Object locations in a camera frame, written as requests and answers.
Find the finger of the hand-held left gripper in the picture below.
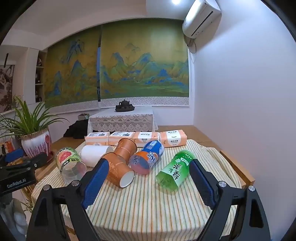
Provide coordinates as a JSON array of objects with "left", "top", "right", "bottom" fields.
[
  {"left": 0, "top": 148, "right": 25, "bottom": 164},
  {"left": 9, "top": 152, "right": 48, "bottom": 171}
]

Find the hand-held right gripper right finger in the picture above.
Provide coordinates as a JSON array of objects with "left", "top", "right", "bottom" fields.
[{"left": 189, "top": 159, "right": 271, "bottom": 241}]

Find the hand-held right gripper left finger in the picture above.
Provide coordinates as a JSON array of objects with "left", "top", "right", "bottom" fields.
[{"left": 27, "top": 159, "right": 110, "bottom": 241}]

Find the brown paper cup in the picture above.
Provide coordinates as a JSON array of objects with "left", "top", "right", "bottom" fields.
[
  {"left": 114, "top": 138, "right": 138, "bottom": 163},
  {"left": 99, "top": 152, "right": 136, "bottom": 189}
]

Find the white paper cup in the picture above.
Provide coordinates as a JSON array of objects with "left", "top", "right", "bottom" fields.
[{"left": 80, "top": 145, "right": 114, "bottom": 168}]

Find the clear pink label bottle cup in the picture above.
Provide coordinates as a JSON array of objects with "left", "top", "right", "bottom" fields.
[{"left": 55, "top": 147, "right": 88, "bottom": 186}]

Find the green plastic bottle cup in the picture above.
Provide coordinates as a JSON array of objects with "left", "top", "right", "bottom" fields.
[{"left": 155, "top": 149, "right": 197, "bottom": 192}]

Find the orange blue label bottle cup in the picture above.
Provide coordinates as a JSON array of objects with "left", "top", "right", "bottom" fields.
[{"left": 128, "top": 140, "right": 165, "bottom": 176}]

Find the orange packet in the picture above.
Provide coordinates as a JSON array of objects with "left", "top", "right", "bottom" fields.
[{"left": 4, "top": 141, "right": 17, "bottom": 154}]

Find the green plant in white pot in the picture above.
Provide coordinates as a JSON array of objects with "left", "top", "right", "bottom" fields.
[{"left": 0, "top": 94, "right": 70, "bottom": 160}]

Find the grey cloth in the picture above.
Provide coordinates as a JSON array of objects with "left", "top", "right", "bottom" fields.
[{"left": 0, "top": 197, "right": 26, "bottom": 236}]

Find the orange tissue pack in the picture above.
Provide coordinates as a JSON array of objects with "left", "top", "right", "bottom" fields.
[
  {"left": 108, "top": 131, "right": 135, "bottom": 146},
  {"left": 133, "top": 132, "right": 161, "bottom": 148},
  {"left": 159, "top": 130, "right": 187, "bottom": 147},
  {"left": 85, "top": 132, "right": 110, "bottom": 146}
]

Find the black bag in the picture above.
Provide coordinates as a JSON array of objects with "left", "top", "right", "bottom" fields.
[{"left": 63, "top": 120, "right": 90, "bottom": 140}]

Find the striped tablecloth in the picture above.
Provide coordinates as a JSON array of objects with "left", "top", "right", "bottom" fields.
[{"left": 31, "top": 138, "right": 241, "bottom": 241}]

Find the low table with lace cloth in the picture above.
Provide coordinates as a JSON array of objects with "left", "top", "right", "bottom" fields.
[{"left": 88, "top": 107, "right": 159, "bottom": 134}]

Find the hanging scroll painting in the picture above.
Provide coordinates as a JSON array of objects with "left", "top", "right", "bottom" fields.
[{"left": 0, "top": 53, "right": 16, "bottom": 114}]

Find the dark tea tray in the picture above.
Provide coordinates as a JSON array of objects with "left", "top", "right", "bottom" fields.
[{"left": 115, "top": 104, "right": 135, "bottom": 113}]

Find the narrow landscape roller blind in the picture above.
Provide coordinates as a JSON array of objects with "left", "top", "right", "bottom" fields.
[{"left": 44, "top": 31, "right": 102, "bottom": 114}]

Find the wide landscape roller blind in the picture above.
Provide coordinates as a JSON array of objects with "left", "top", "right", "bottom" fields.
[{"left": 99, "top": 19, "right": 189, "bottom": 108}]

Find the white air conditioner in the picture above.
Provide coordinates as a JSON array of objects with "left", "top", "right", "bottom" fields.
[{"left": 182, "top": 0, "right": 221, "bottom": 39}]

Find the white wall shelf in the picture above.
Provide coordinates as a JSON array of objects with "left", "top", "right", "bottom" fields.
[{"left": 34, "top": 50, "right": 48, "bottom": 104}]

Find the white air conditioner hose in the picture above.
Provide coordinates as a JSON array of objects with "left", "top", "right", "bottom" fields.
[{"left": 187, "top": 38, "right": 197, "bottom": 63}]

